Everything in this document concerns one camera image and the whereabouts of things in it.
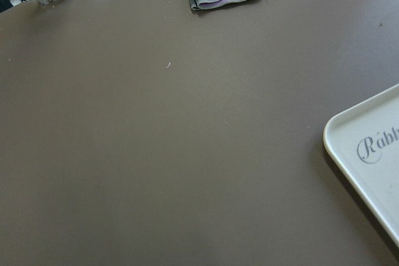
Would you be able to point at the white rabbit tray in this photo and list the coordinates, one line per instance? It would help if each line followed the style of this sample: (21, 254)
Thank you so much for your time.
(363, 142)

